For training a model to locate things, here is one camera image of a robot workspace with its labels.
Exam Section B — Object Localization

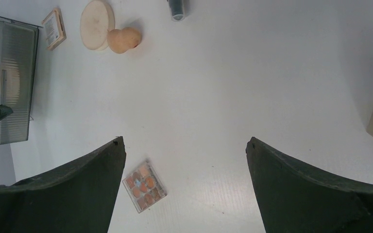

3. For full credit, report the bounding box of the orange blender sponge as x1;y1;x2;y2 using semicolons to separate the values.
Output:
107;27;142;54

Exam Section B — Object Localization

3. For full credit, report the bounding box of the eyeshadow palette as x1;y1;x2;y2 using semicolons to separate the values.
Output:
122;159;168;214

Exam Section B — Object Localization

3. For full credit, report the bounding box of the round beige sponge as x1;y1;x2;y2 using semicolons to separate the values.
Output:
2;67;20;102
80;0;115;51

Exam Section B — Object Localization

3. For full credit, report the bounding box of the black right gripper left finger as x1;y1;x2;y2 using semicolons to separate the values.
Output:
0;136;126;233

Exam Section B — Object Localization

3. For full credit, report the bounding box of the clear acrylic makeup organizer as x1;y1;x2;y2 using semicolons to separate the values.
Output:
0;17;39;145

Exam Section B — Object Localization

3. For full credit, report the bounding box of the BB cream tube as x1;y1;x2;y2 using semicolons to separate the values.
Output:
167;0;185;21

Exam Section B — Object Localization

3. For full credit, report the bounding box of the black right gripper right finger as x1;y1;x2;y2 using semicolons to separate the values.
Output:
246;137;373;233

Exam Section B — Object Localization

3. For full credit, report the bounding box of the small square pink compact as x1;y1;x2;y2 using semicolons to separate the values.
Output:
42;7;67;51

